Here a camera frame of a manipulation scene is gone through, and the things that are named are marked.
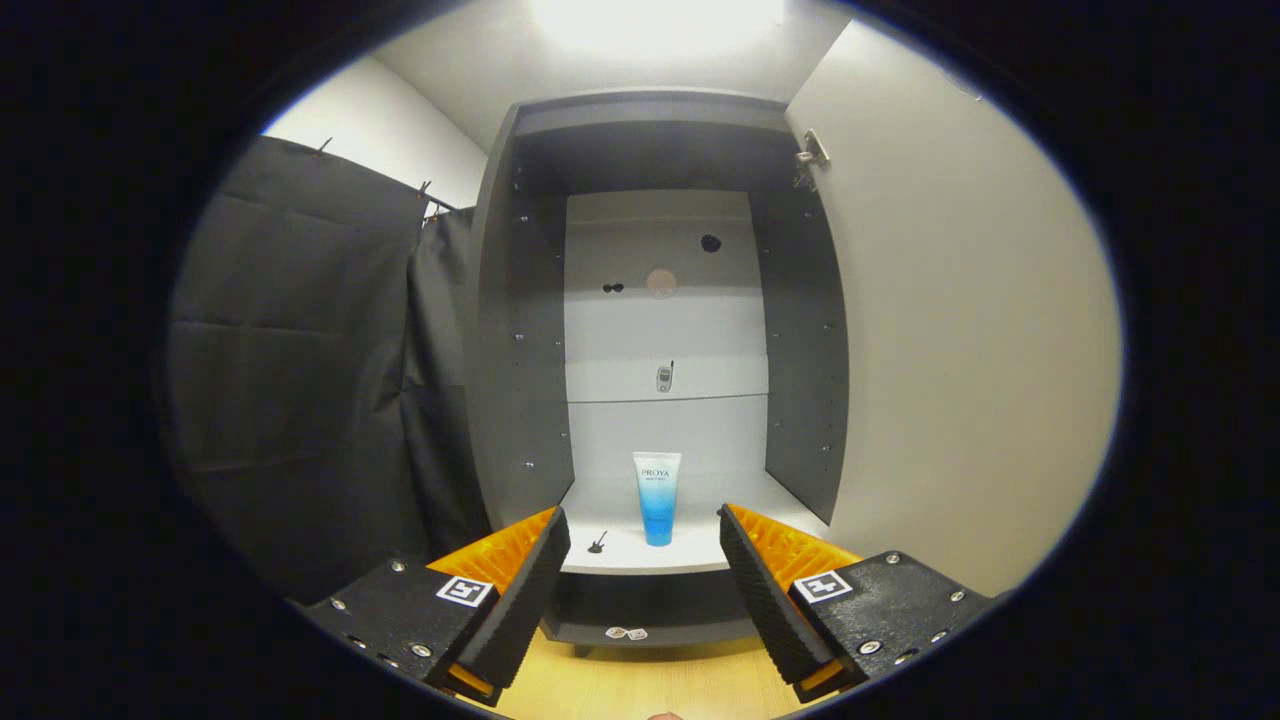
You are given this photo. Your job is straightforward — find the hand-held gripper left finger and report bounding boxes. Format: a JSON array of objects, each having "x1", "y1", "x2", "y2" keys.
[{"x1": 300, "y1": 505, "x2": 571, "y2": 707}]

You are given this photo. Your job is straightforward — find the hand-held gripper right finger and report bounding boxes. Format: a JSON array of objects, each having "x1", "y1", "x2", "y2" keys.
[{"x1": 718, "y1": 502, "x2": 996, "y2": 703}]

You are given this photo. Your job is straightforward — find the blue and white tube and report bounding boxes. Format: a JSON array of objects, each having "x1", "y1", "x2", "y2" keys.
[{"x1": 632, "y1": 451, "x2": 683, "y2": 548}]

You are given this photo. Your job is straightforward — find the grey cabinet shelf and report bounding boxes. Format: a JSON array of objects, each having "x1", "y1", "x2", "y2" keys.
[{"x1": 560, "y1": 470, "x2": 831, "y2": 576}]

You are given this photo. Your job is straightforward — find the dark grey cabinet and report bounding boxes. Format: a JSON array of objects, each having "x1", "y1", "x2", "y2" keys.
[{"x1": 465, "y1": 88, "x2": 851, "y2": 658}]

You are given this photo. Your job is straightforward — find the black backdrop cloth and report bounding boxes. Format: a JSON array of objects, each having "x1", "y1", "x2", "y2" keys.
[{"x1": 165, "y1": 135, "x2": 496, "y2": 606}]

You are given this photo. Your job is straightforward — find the metal door hinge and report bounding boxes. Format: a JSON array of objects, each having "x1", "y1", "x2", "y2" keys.
[{"x1": 795, "y1": 128, "x2": 831, "y2": 191}]

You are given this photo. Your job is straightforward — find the large ceiling light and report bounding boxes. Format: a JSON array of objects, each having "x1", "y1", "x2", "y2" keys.
[{"x1": 530, "y1": 0, "x2": 786, "y2": 56}]

